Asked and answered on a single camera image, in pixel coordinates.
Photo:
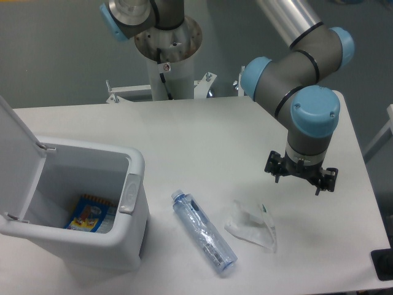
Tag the clear plastic bag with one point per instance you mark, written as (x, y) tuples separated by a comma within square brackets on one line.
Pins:
[(253, 224)]

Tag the white trash can lid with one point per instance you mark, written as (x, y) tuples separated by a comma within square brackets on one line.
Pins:
[(22, 162)]

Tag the white plastic trash can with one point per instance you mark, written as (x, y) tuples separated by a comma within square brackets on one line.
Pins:
[(74, 168)]

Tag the blue snack wrapper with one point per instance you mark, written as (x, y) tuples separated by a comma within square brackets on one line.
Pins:
[(92, 214)]

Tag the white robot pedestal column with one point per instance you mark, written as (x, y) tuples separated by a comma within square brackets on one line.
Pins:
[(169, 58)]

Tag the black clamp at table edge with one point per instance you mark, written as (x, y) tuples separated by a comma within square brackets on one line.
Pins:
[(382, 261)]

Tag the white frame leg right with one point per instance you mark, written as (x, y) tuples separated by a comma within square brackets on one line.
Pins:
[(380, 139)]

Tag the clear plastic water bottle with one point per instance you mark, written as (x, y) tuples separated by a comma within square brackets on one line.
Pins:
[(203, 232)]

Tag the white upright bracket post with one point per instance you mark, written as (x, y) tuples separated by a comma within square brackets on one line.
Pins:
[(237, 83)]

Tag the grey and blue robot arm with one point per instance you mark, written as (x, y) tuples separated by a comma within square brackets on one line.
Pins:
[(287, 89)]

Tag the white metal frame bracket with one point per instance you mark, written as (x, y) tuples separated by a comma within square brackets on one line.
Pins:
[(137, 93)]

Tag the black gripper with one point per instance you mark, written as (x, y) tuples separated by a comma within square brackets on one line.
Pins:
[(324, 179)]

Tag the white bracket with bolt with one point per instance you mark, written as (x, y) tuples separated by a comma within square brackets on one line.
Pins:
[(202, 88)]

